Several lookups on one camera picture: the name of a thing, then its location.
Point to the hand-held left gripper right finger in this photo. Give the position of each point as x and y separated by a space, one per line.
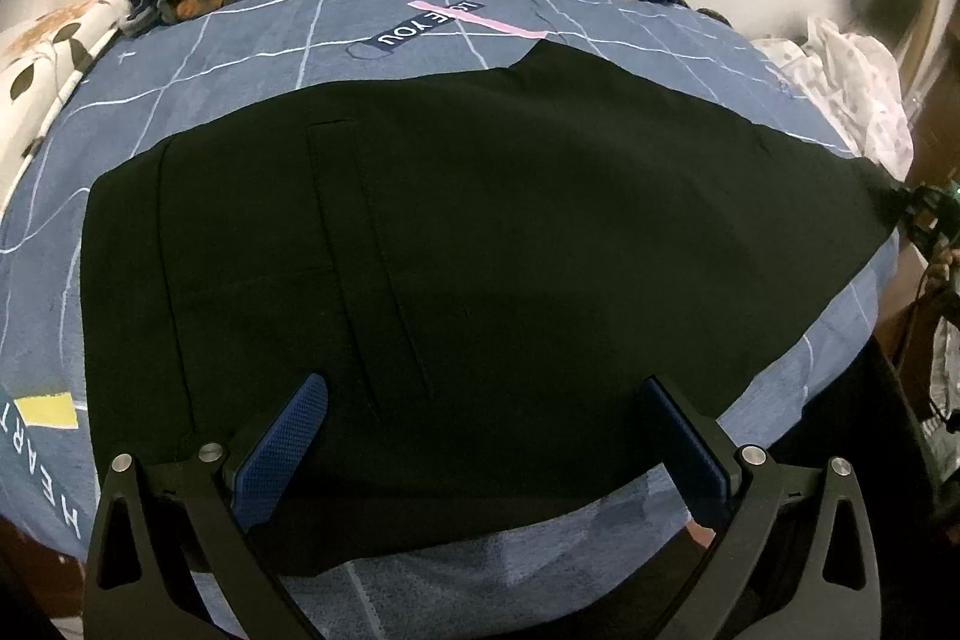
690 452

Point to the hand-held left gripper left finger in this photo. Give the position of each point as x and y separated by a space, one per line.
281 452

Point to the black pants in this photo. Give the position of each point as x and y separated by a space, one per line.
487 235

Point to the person's right hand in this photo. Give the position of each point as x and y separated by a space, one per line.
943 271

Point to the white crumpled cloth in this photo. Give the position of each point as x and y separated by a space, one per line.
862 85

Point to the clear plastic bag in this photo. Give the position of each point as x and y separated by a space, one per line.
946 377

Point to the blue grid-line bed sheet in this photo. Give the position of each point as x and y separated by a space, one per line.
225 55

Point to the white floral pillow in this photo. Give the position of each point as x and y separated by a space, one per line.
37 78

